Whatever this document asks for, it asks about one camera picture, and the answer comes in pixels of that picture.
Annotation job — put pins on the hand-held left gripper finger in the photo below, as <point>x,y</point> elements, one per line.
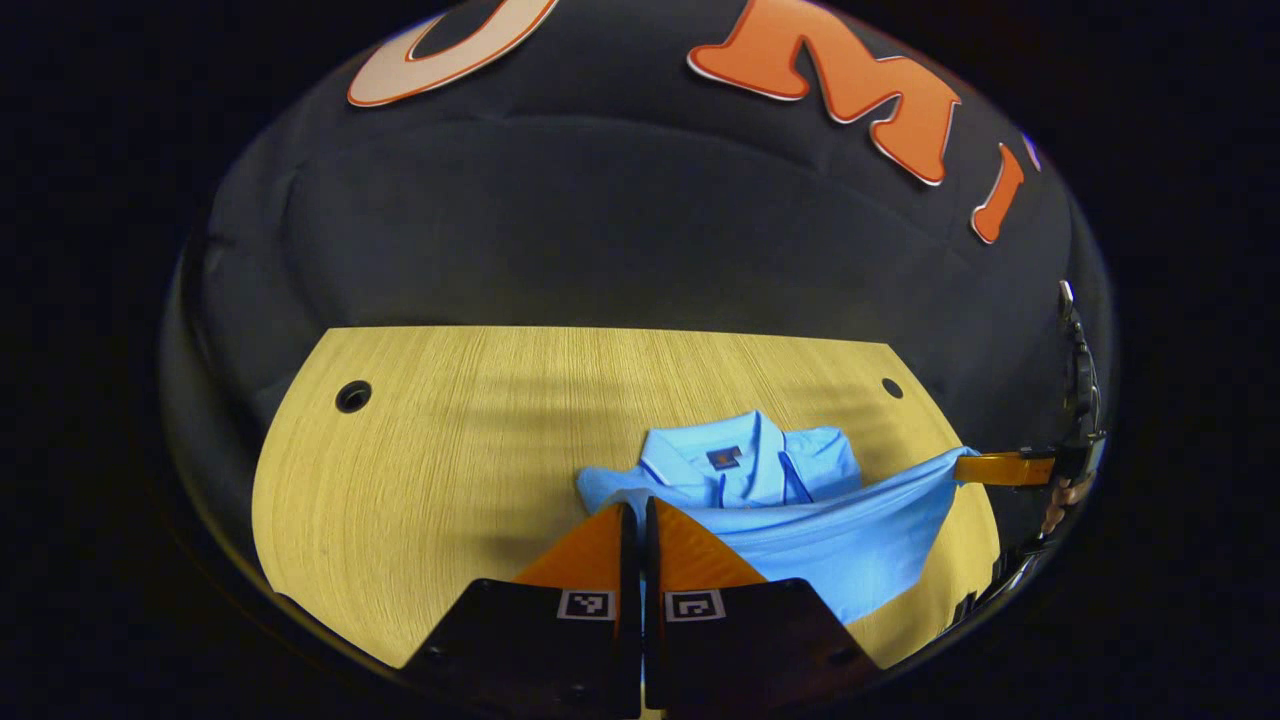
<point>628,560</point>
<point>652,560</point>

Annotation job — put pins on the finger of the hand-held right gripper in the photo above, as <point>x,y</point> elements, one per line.
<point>1000,470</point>

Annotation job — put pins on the light blue T-shirt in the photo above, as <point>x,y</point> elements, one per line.
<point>840,540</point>

